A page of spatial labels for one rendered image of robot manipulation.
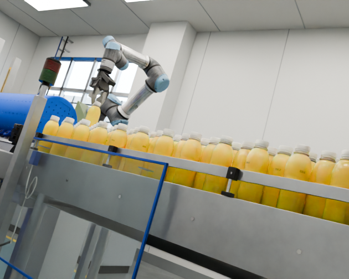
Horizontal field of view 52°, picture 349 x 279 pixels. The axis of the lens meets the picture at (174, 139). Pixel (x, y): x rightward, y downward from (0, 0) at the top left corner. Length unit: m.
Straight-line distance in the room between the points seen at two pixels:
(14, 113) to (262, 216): 1.58
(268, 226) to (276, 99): 3.78
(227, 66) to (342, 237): 4.35
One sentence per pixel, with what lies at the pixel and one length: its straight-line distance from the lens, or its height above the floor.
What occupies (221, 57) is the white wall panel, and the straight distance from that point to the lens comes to 5.20.
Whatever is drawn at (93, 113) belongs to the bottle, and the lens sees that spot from 1.91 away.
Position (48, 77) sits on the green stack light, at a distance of 1.51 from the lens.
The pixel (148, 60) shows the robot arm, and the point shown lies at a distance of 2.40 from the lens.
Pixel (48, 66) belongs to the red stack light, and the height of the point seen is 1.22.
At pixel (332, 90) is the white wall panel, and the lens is 4.54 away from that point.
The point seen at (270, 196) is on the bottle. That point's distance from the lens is 1.03.
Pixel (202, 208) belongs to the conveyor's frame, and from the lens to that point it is 1.01.
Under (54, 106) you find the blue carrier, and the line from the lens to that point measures 2.06.
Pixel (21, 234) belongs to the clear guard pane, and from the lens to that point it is 1.53.
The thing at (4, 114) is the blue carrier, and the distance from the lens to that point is 2.26.
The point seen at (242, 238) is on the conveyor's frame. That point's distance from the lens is 0.95.
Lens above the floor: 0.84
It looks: 10 degrees up
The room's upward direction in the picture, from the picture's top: 16 degrees clockwise
